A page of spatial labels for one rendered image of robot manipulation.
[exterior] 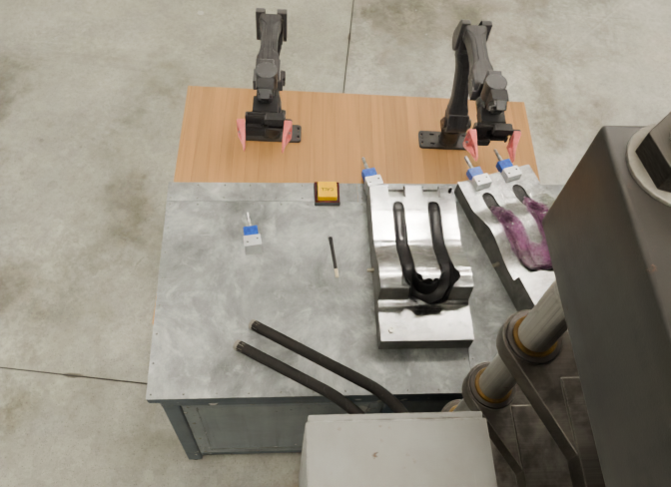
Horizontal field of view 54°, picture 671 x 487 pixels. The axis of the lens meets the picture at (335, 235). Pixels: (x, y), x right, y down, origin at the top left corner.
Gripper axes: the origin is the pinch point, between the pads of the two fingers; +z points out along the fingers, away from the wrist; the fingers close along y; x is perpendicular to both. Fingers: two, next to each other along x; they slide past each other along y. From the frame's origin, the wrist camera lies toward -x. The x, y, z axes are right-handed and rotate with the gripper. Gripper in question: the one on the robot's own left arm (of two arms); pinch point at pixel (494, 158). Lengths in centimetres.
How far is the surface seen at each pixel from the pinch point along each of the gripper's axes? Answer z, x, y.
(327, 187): -14, 37, -42
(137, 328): 1, 120, -113
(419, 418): 76, -27, -30
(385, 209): -3.1, 31.2, -24.1
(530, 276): 19.6, 28.8, 16.2
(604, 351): 79, -69, -18
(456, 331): 34.9, 33.6, -5.5
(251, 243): 8, 35, -64
